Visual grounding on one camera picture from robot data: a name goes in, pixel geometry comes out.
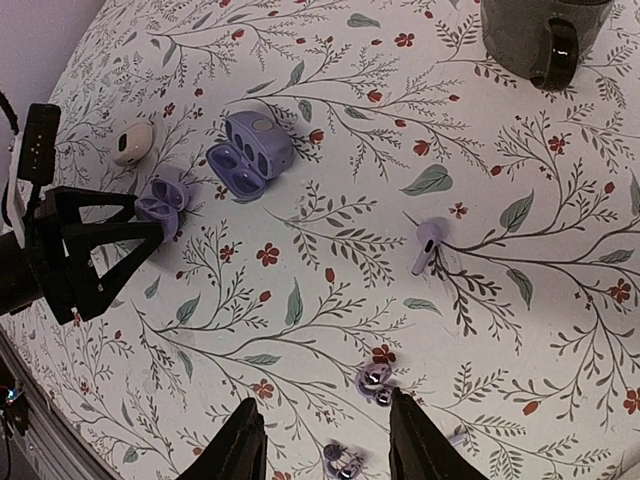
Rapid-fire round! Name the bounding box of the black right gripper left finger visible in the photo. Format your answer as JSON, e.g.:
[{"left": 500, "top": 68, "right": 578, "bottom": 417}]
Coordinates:
[{"left": 177, "top": 398, "right": 266, "bottom": 480}]

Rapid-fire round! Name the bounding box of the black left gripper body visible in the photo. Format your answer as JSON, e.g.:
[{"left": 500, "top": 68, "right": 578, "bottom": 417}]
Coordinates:
[{"left": 1, "top": 192, "right": 79, "bottom": 325}]

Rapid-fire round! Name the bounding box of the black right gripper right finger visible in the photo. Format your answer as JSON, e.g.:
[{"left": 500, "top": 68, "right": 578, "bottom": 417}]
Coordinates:
[{"left": 389, "top": 388, "right": 487, "bottom": 480}]

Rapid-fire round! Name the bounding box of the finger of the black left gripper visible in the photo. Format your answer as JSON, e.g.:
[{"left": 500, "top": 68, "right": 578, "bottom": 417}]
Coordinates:
[
  {"left": 62, "top": 222, "right": 164, "bottom": 320},
  {"left": 47, "top": 186, "right": 138, "bottom": 225}
]

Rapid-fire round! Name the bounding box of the white earbud charging case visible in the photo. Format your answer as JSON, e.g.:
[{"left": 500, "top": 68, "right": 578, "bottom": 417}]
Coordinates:
[{"left": 112, "top": 118, "right": 154, "bottom": 168}]

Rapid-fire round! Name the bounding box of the light purple round earbud case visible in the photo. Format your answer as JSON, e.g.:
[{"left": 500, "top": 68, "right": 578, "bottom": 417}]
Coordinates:
[{"left": 134, "top": 177, "right": 191, "bottom": 243}]

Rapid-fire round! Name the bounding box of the light purple stem earbud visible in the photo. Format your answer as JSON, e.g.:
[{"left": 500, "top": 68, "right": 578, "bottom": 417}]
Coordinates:
[
  {"left": 411, "top": 221, "right": 443, "bottom": 276},
  {"left": 448, "top": 433, "right": 468, "bottom": 447}
]

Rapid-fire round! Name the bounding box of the dark purple open earbud case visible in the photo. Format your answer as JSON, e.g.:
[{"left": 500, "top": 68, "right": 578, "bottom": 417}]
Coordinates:
[{"left": 206, "top": 111, "right": 295, "bottom": 202}]

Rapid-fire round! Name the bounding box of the chrome purple earbud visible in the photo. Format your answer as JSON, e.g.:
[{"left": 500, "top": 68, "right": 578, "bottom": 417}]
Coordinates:
[
  {"left": 323, "top": 443, "right": 364, "bottom": 480},
  {"left": 354, "top": 363, "right": 393, "bottom": 407}
]

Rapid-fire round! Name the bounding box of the floral patterned table mat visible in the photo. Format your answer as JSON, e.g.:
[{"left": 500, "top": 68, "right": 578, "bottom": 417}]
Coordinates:
[{"left": 1, "top": 1, "right": 639, "bottom": 479}]

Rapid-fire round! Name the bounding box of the dark grey ceramic mug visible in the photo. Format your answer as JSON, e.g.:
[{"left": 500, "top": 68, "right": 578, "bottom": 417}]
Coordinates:
[{"left": 480, "top": 0, "right": 614, "bottom": 92}]

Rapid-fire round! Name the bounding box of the aluminium front rail frame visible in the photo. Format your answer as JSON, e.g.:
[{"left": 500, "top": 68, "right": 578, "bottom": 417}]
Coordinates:
[{"left": 1, "top": 333, "right": 120, "bottom": 480}]

